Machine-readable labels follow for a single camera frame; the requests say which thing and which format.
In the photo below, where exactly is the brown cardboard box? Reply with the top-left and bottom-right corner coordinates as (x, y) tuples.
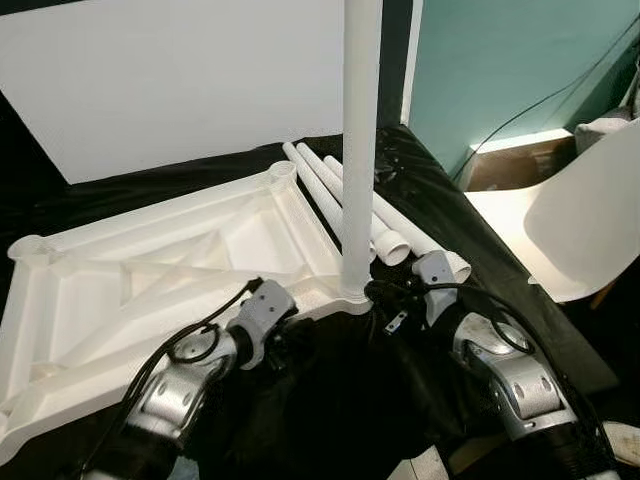
(463, 140), (576, 193)

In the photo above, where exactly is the large white board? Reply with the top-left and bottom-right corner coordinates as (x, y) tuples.
(0, 0), (386, 186)

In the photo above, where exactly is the light grey cushion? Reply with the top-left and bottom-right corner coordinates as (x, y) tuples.
(573, 115), (640, 156)

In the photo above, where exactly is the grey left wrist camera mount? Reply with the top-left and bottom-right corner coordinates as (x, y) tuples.
(235, 280), (298, 369)

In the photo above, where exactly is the black plastic sheet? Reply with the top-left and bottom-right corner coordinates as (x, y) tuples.
(0, 125), (619, 480)

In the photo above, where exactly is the white plastic children table top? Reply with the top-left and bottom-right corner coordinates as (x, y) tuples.
(0, 160), (379, 441)

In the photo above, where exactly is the dark grey post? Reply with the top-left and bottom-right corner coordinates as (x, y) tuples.
(378, 0), (416, 129)

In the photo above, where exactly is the thin black wall cable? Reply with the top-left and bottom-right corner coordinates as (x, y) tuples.
(452, 12), (640, 189)

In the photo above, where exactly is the white shoe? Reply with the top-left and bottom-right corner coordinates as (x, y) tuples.
(600, 420), (640, 469)

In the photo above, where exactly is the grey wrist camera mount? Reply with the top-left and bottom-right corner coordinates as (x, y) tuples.
(235, 280), (298, 369)
(412, 250), (459, 326)

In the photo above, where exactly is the white plastic shell chair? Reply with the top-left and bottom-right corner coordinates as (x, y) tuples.
(465, 120), (640, 304)

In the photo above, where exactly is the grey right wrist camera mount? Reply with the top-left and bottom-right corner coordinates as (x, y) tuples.
(412, 250), (459, 326)

